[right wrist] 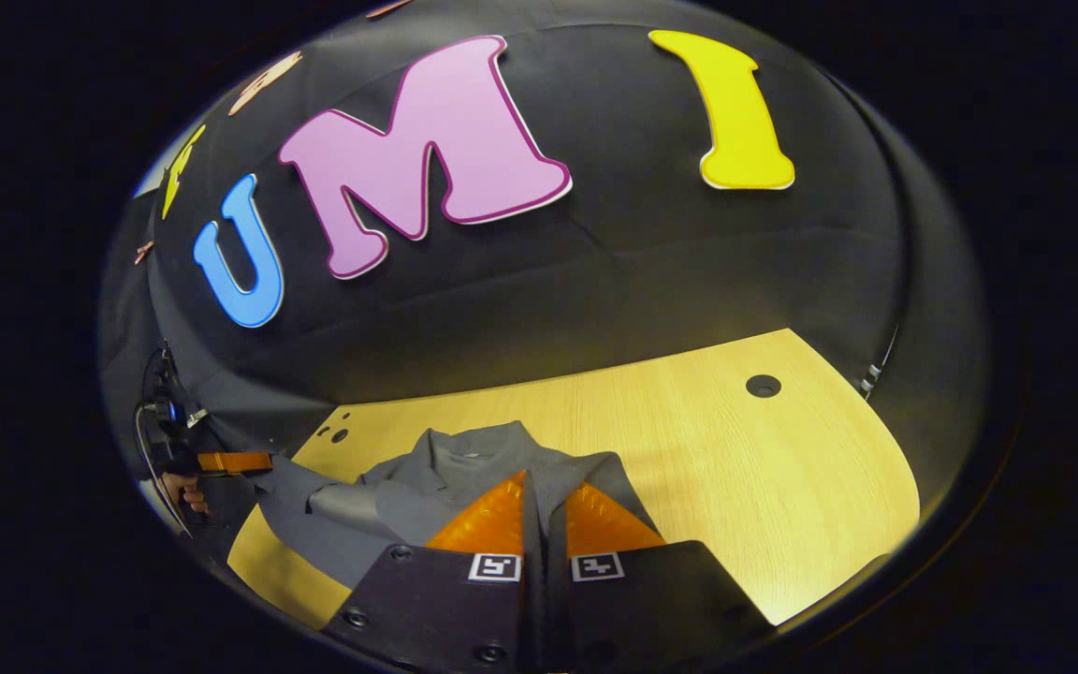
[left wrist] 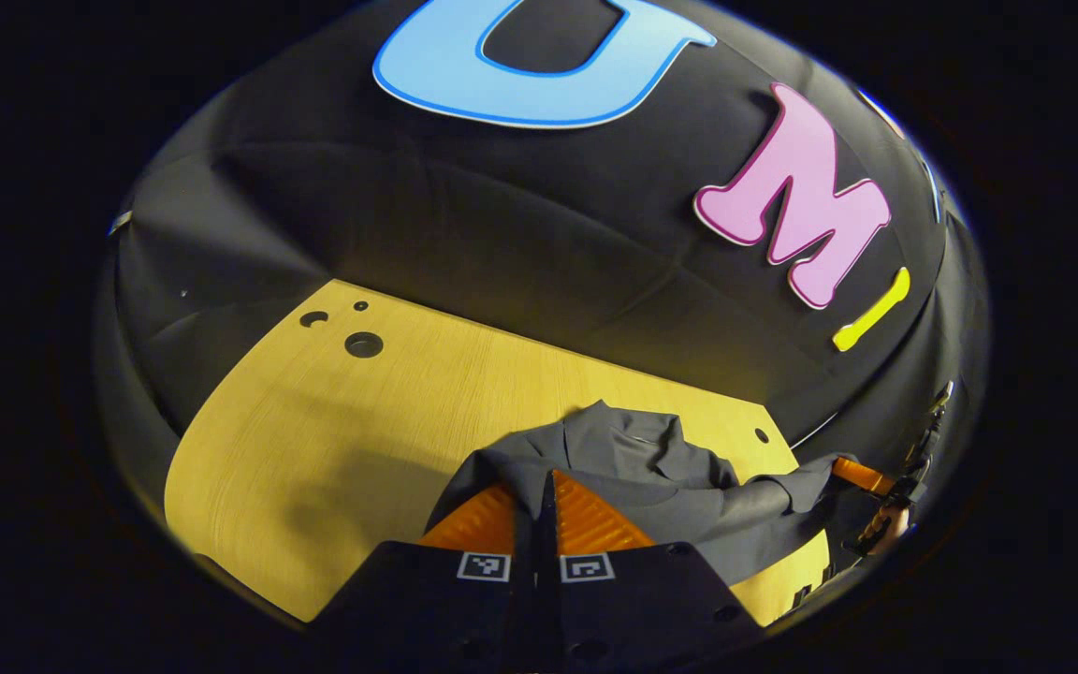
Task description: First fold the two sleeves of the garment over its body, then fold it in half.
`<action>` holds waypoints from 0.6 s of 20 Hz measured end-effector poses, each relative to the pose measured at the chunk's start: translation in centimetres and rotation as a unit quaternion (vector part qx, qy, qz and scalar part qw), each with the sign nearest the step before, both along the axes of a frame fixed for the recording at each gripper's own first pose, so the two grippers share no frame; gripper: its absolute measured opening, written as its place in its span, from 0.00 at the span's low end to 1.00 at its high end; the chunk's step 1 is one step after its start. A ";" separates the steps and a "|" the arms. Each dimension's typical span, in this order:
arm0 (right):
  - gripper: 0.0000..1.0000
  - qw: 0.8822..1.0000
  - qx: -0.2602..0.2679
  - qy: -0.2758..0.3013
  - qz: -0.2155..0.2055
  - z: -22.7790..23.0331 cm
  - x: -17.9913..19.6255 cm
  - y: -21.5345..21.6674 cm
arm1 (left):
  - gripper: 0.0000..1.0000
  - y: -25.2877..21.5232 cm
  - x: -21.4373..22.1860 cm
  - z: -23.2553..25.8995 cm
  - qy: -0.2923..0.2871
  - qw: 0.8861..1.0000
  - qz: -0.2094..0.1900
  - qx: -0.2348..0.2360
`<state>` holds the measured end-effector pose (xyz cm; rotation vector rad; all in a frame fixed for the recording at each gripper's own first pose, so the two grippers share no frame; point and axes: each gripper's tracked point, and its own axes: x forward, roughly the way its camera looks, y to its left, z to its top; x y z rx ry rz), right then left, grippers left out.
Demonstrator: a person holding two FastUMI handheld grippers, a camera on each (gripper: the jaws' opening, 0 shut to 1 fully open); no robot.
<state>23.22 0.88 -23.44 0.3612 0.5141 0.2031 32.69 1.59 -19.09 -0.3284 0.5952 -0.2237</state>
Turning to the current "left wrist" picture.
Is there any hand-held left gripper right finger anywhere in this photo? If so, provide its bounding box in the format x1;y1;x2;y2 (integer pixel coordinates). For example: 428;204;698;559
542;468;766;674

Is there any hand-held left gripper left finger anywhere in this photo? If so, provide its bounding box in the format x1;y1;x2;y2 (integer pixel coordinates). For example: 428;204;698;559
310;482;541;674

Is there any white cable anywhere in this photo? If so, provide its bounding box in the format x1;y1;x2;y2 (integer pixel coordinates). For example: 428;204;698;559
789;411;842;449

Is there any gray polo shirt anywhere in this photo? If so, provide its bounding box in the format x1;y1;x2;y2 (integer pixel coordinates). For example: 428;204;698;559
427;400;845;587

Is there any black backdrop cloth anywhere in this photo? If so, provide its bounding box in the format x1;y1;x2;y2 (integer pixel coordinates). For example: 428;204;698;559
95;0;991;527

